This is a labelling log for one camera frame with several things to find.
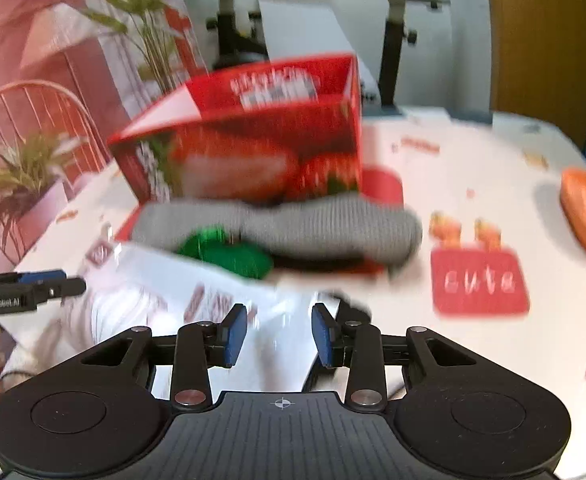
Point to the green soft item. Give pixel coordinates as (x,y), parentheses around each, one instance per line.
(233,258)

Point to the exercise bike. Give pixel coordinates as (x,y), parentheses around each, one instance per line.
(394,60)

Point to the grey knitted cloth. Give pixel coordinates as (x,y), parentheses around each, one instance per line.
(323,230)

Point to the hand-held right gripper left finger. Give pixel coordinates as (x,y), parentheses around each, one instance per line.
(236,335)

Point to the wooden door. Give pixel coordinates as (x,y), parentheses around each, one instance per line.
(538,35)

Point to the white plastic bag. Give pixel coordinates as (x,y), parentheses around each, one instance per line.
(148,280)

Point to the red strawberry cardboard box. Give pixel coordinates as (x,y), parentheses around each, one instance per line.
(253,150)

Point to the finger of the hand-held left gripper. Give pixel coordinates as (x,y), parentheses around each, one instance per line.
(43,276)
(63,288)

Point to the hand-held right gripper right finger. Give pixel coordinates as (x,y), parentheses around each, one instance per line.
(323,336)

